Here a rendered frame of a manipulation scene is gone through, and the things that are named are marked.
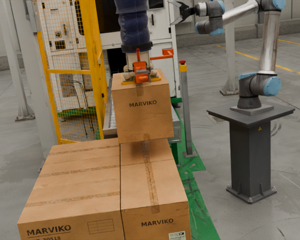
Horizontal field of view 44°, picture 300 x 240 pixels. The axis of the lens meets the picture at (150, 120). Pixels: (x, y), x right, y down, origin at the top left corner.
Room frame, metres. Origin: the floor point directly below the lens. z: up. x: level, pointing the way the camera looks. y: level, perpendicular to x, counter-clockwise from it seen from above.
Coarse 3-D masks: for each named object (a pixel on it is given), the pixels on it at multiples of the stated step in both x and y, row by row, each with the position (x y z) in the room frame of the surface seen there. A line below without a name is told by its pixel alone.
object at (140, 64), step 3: (132, 63) 2.55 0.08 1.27; (135, 63) 2.57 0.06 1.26; (138, 63) 2.57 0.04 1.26; (141, 63) 2.49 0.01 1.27; (144, 63) 2.49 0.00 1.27; (135, 66) 2.49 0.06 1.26; (138, 66) 2.49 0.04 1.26; (141, 66) 2.49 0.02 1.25; (135, 69) 2.49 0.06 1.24; (147, 69) 2.50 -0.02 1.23
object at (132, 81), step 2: (122, 74) 2.91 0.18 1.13; (122, 76) 2.83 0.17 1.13; (122, 78) 2.76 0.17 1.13; (130, 78) 2.70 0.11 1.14; (132, 78) 2.71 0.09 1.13; (122, 80) 2.67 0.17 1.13; (124, 80) 2.64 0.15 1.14; (126, 80) 2.63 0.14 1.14; (128, 80) 2.63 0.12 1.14; (130, 80) 2.64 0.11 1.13; (132, 80) 2.63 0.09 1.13; (134, 80) 2.63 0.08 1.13; (122, 82) 2.61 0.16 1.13; (124, 82) 2.61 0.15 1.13; (126, 82) 2.61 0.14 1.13; (128, 82) 2.61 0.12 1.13; (130, 82) 2.61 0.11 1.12; (132, 82) 2.61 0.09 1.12; (134, 82) 2.61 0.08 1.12; (122, 84) 2.61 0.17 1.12; (124, 84) 2.61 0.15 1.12; (126, 84) 2.61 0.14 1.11
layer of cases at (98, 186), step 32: (64, 160) 2.70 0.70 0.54; (96, 160) 2.63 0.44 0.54; (128, 160) 2.56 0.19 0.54; (160, 160) 2.51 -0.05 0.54; (32, 192) 2.22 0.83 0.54; (64, 192) 2.17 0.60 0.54; (96, 192) 2.13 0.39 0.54; (128, 192) 2.08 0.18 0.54; (160, 192) 2.04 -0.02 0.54; (32, 224) 1.87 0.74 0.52; (64, 224) 1.88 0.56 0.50; (96, 224) 1.89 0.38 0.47; (128, 224) 1.89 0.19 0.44; (160, 224) 1.90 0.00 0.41
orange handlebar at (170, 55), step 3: (168, 51) 3.02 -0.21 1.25; (168, 54) 2.98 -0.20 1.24; (171, 54) 2.85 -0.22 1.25; (150, 57) 2.83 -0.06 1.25; (153, 57) 2.82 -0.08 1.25; (156, 57) 2.82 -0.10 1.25; (159, 57) 2.82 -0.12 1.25; (162, 57) 2.82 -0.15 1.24; (165, 57) 2.82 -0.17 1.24; (168, 57) 2.82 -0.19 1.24; (171, 57) 2.83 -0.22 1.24; (144, 66) 2.45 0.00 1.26; (138, 69) 2.40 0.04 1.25; (141, 78) 2.13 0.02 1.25; (144, 78) 2.13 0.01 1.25; (147, 78) 2.14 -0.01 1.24
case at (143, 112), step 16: (112, 80) 2.80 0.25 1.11; (160, 80) 2.61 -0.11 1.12; (112, 96) 2.49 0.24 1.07; (128, 96) 2.49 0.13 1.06; (144, 96) 2.50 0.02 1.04; (160, 96) 2.50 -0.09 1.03; (128, 112) 2.49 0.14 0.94; (144, 112) 2.49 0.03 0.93; (160, 112) 2.50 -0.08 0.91; (128, 128) 2.49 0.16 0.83; (144, 128) 2.49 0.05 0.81; (160, 128) 2.50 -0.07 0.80
